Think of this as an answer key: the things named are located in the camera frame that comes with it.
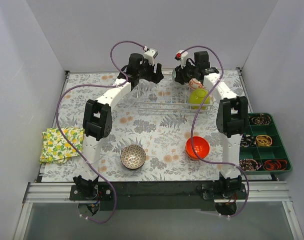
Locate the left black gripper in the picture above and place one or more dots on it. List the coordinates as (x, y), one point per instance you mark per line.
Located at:
(150, 71)

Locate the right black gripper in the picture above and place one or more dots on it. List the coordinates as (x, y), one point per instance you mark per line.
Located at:
(183, 72)

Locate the red white floral bowl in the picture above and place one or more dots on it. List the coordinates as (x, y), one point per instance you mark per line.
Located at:
(195, 84)

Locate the white wire dish rack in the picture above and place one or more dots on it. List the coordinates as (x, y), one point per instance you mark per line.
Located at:
(166, 97)

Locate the lime green bowl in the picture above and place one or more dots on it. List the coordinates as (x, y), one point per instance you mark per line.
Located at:
(196, 98)

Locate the orange red bowl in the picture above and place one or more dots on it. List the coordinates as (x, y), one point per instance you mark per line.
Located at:
(201, 146)

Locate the grey geometric patterned bowl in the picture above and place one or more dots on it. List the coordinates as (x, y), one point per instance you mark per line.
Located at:
(133, 157)

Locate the pale green celadon bowl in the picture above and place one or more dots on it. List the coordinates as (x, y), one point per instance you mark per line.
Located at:
(175, 75)

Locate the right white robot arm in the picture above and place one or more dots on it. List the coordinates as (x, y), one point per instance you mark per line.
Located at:
(231, 119)

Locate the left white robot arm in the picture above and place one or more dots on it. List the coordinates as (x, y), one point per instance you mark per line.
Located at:
(97, 120)

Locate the floral patterned table mat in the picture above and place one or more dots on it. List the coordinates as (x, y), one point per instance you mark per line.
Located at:
(163, 137)

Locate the black dotted rolled ribbon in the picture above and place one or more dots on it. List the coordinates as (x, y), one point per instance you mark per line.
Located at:
(248, 141)

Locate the yellow rolled ribbon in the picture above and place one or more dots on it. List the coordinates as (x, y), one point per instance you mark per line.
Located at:
(264, 140)

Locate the green compartment tray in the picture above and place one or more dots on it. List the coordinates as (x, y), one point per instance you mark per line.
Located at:
(276, 151)

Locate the dark floral rolled ribbon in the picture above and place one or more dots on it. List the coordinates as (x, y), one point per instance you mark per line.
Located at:
(249, 165)

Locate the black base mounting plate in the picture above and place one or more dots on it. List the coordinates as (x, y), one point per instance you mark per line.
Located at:
(157, 195)

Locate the lemon print folded cloth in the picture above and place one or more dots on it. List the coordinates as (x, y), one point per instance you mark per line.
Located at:
(55, 147)

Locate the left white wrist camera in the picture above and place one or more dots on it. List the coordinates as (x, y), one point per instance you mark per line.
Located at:
(150, 54)

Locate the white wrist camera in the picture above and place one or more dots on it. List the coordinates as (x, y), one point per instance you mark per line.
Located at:
(182, 56)
(150, 54)

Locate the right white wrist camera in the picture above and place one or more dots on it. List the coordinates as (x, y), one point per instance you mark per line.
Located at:
(182, 56)

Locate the aluminium front rail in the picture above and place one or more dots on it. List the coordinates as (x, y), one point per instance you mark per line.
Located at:
(260, 191)

